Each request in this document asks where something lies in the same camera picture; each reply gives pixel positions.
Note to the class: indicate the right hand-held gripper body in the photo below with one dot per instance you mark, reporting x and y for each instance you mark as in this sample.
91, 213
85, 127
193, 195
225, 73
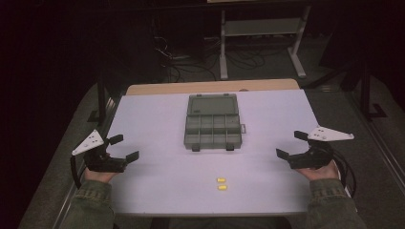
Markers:
313, 157

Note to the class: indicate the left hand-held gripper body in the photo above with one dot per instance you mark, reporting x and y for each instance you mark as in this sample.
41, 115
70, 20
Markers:
95, 160

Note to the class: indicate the yellow earplug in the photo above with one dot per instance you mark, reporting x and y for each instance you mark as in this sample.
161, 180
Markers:
221, 180
222, 187

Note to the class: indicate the grey plastic organizer box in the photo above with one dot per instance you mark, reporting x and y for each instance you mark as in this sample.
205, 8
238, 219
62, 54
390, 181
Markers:
212, 127

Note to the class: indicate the person's left hand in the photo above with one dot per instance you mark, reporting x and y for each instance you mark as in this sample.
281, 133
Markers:
98, 177

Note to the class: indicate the person's right hand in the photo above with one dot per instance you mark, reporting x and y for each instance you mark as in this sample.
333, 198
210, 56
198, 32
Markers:
321, 174

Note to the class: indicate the black metal stand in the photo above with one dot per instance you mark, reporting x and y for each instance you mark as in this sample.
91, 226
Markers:
101, 101
366, 92

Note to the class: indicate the white metal desk frame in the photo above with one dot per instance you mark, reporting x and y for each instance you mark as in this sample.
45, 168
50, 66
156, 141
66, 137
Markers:
261, 27

